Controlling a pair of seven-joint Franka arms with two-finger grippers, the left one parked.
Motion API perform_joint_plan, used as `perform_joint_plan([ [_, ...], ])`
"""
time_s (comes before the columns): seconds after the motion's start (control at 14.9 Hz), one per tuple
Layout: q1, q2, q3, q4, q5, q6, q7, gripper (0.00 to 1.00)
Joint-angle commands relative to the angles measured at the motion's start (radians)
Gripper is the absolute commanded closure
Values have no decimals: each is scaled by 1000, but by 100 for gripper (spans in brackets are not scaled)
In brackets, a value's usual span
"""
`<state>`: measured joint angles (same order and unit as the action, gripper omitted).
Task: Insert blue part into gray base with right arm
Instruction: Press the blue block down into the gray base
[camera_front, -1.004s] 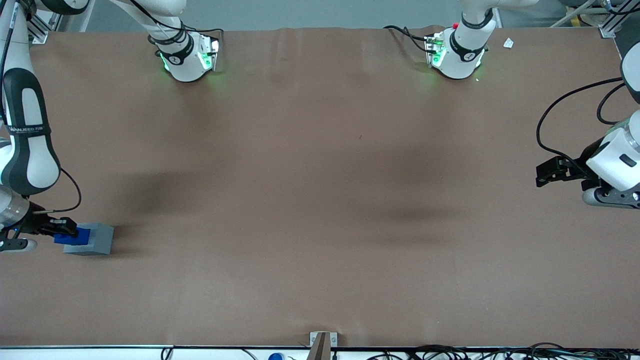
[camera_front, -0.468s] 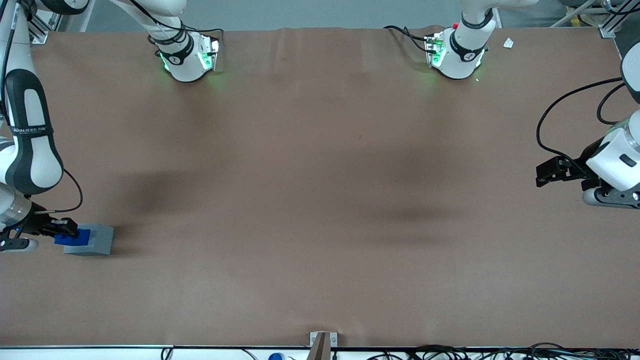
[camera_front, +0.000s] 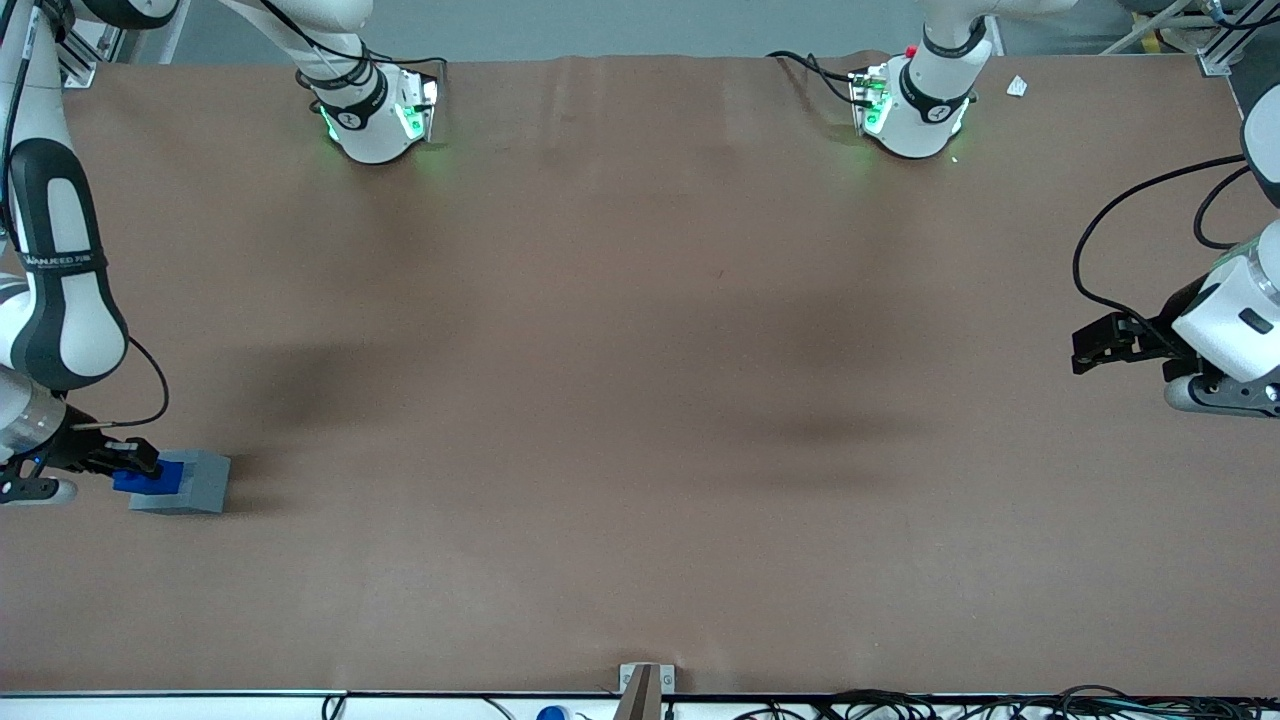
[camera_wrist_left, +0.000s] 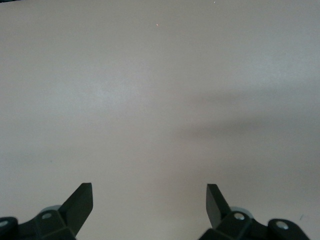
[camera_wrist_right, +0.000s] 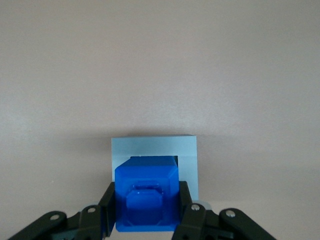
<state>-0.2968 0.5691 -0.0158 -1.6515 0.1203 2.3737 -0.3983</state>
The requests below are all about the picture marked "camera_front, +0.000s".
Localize short black left arm cable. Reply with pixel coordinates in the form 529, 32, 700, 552
1193, 165, 1253, 251

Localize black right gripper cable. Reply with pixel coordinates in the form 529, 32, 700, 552
95, 335, 171, 431

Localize black base cable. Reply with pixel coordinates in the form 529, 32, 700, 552
250, 0, 451, 111
766, 50, 871, 106

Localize black left base cable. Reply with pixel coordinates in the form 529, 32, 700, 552
766, 50, 871, 106

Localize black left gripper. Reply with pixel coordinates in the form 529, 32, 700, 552
1071, 275, 1216, 376

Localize brown table mat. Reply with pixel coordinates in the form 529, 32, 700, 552
0, 52, 1280, 696

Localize right wrist camera gray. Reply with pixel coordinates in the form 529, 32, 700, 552
0, 468, 79, 506

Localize long black left arm cable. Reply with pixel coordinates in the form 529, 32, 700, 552
1072, 153, 1249, 331

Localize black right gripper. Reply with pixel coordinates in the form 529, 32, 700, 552
40, 405, 162, 477

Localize aluminium frame profile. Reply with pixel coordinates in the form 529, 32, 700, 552
1197, 0, 1280, 77
55, 0, 126, 89

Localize wrist camera gray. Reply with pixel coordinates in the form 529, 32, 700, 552
1163, 362, 1280, 418
0, 468, 79, 506

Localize white frame leg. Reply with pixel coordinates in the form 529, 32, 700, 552
155, 0, 193, 66

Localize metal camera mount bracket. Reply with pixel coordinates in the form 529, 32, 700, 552
615, 662, 676, 720

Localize left wrist camera gray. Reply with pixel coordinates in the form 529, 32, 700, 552
1163, 362, 1280, 418

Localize white diagonal bar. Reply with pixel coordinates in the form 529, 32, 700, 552
1100, 0, 1196, 56

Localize blue square plastic part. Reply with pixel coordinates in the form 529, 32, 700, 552
112, 459, 187, 497

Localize tangled black cables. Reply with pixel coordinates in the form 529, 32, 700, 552
735, 685, 1280, 720

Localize gray square base block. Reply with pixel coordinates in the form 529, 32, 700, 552
130, 450, 232, 516

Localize black right base cable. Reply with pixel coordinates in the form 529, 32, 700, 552
250, 0, 451, 111

